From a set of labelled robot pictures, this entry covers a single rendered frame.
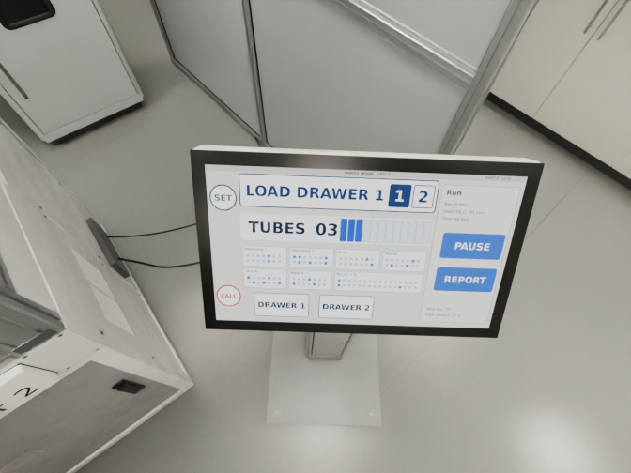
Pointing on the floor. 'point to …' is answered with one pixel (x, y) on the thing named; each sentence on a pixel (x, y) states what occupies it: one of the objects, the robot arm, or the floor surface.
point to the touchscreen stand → (324, 379)
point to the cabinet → (70, 236)
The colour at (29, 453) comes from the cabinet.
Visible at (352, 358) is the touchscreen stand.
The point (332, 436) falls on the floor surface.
